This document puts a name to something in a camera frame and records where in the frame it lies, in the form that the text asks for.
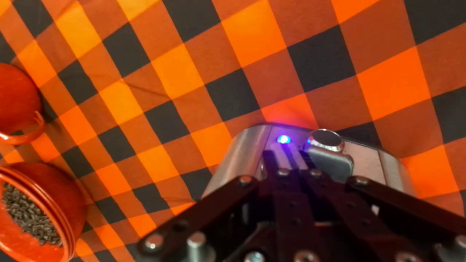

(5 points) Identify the orange mug with handle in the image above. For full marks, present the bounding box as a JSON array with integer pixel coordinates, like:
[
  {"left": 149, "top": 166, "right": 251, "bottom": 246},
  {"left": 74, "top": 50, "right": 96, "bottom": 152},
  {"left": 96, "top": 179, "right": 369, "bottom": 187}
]
[{"left": 0, "top": 63, "right": 47, "bottom": 149}]

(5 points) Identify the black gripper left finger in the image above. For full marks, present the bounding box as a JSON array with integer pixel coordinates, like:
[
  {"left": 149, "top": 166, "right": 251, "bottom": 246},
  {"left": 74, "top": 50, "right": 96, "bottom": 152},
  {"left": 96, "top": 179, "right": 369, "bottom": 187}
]
[{"left": 136, "top": 149, "right": 294, "bottom": 262}]

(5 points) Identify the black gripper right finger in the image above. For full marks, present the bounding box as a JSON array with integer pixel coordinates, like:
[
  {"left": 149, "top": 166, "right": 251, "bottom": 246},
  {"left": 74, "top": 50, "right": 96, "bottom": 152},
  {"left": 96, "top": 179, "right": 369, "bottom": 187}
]
[{"left": 282, "top": 144, "right": 466, "bottom": 262}]

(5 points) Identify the orange cup with dark grains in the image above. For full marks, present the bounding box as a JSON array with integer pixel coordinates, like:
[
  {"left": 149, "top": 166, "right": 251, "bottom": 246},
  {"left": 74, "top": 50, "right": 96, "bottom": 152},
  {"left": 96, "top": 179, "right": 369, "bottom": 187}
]
[{"left": 0, "top": 160, "right": 90, "bottom": 262}]

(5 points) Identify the orange black checkered cloth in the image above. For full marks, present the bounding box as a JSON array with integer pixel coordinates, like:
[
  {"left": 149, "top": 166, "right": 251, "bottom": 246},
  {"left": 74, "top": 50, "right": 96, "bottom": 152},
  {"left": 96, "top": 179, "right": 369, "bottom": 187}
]
[{"left": 0, "top": 0, "right": 466, "bottom": 262}]

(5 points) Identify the silver toaster lever knob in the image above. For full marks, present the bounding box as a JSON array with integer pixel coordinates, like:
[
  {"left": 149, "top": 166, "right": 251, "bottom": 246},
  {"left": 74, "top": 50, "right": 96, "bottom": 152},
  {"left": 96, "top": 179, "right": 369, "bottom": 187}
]
[{"left": 304, "top": 127, "right": 355, "bottom": 184}]

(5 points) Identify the silver toaster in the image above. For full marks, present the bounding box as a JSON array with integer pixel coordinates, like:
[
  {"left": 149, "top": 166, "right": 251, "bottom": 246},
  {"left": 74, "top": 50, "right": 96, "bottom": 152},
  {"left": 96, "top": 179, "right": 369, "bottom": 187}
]
[{"left": 199, "top": 123, "right": 414, "bottom": 201}]

